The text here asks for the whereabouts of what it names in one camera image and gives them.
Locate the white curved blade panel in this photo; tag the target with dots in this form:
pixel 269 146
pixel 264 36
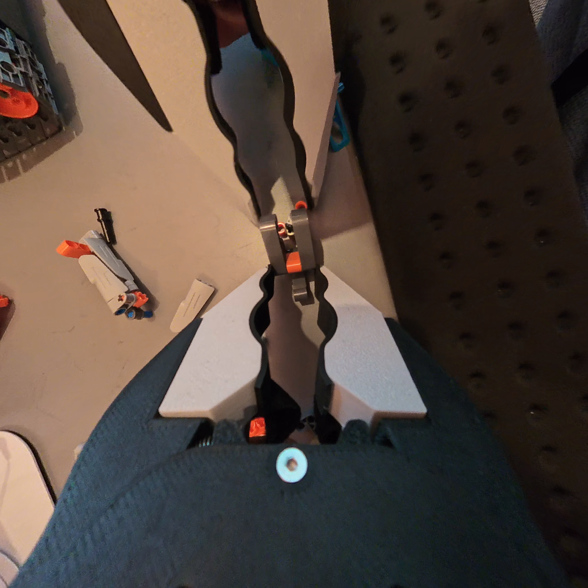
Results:
pixel 190 305

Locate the grey white orange brick arm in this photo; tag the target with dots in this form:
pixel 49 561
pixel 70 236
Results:
pixel 105 275

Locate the cyan plastic brick tool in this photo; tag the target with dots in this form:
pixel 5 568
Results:
pixel 339 138

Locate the orange panel brick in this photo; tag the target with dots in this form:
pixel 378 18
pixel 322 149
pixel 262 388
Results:
pixel 257 429

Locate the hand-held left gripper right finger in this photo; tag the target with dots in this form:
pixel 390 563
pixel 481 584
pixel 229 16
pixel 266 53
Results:
pixel 372 367

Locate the black pin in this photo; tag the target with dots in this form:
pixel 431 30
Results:
pixel 105 225

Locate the black perforated pad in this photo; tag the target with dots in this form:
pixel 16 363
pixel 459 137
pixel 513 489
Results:
pixel 482 229

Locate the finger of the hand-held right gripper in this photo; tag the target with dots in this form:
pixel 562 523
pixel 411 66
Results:
pixel 183 92
pixel 307 69

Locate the grey orange brick claw assembly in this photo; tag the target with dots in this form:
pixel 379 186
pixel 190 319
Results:
pixel 268 243

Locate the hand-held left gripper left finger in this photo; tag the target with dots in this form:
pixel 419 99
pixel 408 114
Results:
pixel 211 367

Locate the grey tracked toy robot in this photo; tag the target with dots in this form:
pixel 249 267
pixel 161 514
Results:
pixel 18 103

